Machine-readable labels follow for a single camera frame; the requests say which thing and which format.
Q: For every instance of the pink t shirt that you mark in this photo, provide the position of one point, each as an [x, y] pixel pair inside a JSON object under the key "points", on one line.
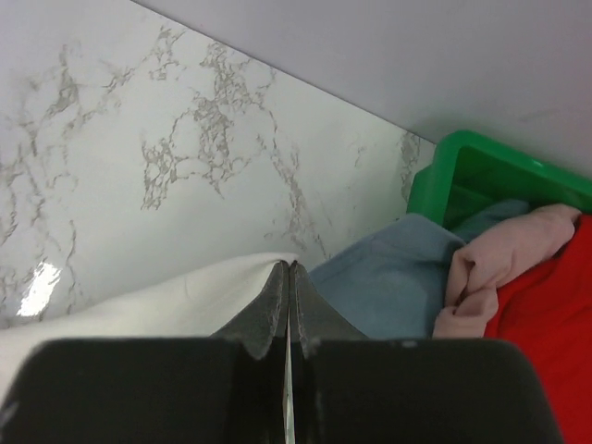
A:
{"points": [[495, 258]]}

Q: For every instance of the light blue t shirt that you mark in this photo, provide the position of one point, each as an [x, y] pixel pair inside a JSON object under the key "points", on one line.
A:
{"points": [[391, 284]]}

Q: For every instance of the red t shirt in bin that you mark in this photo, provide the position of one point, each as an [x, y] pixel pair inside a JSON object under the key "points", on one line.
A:
{"points": [[546, 313]]}

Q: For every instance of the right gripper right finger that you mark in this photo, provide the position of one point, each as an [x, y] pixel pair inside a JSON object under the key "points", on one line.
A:
{"points": [[348, 388]]}

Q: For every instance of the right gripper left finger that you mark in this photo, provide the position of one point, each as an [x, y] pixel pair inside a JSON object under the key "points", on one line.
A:
{"points": [[228, 388]]}

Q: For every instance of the white t shirt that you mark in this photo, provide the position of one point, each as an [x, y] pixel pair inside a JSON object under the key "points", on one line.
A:
{"points": [[195, 304]]}

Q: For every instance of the green plastic bin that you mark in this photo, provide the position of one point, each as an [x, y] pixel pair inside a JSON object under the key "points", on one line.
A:
{"points": [[470, 172]]}

